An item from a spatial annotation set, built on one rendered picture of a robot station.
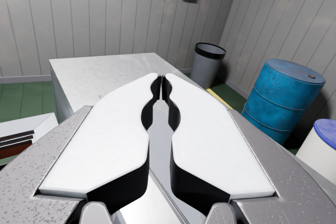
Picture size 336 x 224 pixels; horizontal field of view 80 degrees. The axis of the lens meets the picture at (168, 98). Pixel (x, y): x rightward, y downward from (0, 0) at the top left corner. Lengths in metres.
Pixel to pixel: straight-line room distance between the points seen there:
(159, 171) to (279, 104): 1.89
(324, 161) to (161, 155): 1.72
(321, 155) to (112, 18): 2.67
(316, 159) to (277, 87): 0.70
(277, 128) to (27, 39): 2.97
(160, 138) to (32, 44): 2.48
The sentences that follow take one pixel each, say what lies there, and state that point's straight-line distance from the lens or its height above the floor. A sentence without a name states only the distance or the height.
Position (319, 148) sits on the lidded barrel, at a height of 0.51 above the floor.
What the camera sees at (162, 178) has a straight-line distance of 0.54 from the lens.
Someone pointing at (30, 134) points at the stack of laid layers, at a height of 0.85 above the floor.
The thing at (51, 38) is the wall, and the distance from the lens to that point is 2.91.
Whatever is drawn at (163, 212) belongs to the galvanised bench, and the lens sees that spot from 0.53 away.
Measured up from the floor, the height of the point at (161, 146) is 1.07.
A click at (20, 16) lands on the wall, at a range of 2.85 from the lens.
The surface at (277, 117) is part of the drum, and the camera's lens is 2.39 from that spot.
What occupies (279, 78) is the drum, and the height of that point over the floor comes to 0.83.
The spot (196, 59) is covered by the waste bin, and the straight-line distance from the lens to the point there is 3.17.
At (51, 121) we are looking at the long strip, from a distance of 1.02.
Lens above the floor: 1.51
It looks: 32 degrees down
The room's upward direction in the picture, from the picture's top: 12 degrees clockwise
